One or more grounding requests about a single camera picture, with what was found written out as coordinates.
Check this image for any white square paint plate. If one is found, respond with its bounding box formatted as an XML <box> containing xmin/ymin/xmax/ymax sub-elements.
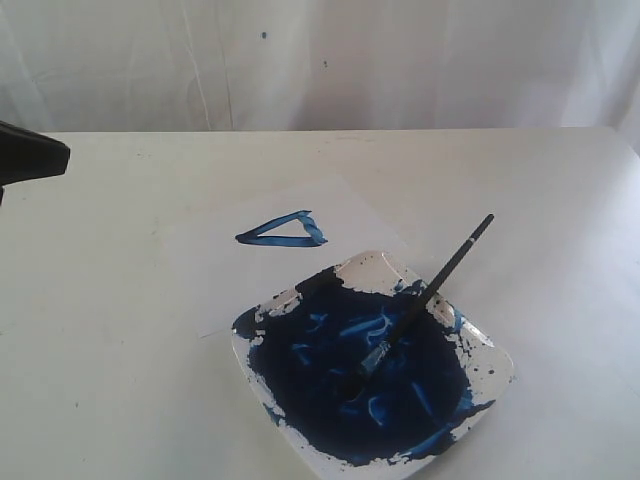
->
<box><xmin>232</xmin><ymin>251</ymin><xmax>514</xmax><ymax>479</ymax></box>

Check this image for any white paper sheet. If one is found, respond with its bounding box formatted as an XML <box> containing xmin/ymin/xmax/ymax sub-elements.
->
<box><xmin>164</xmin><ymin>176</ymin><xmax>407</xmax><ymax>337</ymax></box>

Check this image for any black paintbrush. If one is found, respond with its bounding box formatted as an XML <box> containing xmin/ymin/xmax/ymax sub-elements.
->
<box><xmin>339</xmin><ymin>213</ymin><xmax>495</xmax><ymax>400</ymax></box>

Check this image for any white backdrop curtain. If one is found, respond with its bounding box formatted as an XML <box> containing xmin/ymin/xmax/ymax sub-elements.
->
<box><xmin>1</xmin><ymin>1</ymin><xmax>639</xmax><ymax>133</ymax></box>

